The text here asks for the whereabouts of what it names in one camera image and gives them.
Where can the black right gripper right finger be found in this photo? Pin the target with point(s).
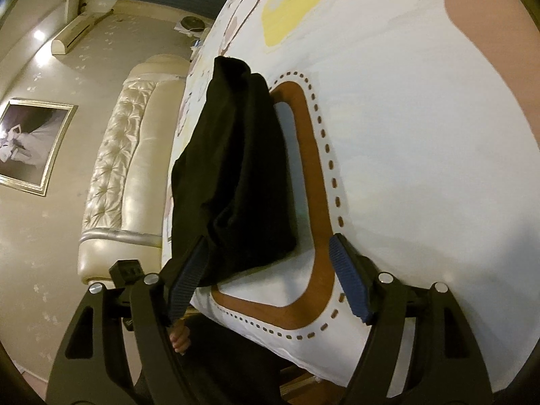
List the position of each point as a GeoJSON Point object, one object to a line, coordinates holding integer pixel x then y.
{"type": "Point", "coordinates": [446, 365]}

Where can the black pants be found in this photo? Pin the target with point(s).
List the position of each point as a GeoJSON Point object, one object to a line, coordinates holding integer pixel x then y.
{"type": "Point", "coordinates": [230, 185]}

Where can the person's left hand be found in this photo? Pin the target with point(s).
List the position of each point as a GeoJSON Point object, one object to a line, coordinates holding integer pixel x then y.
{"type": "Point", "coordinates": [179, 336]}

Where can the cream tufted leather headboard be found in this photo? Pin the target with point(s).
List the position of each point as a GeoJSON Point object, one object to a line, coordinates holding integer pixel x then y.
{"type": "Point", "coordinates": [126, 202]}

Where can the gold framed picture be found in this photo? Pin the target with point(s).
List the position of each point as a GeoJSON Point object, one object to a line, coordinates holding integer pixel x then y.
{"type": "Point", "coordinates": [31, 134]}

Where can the patterned white bed sheet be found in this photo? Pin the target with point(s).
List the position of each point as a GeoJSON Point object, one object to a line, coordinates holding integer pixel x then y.
{"type": "Point", "coordinates": [413, 130]}

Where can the white wall air conditioner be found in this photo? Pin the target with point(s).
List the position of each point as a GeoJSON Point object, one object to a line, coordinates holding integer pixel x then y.
{"type": "Point", "coordinates": [70, 35]}

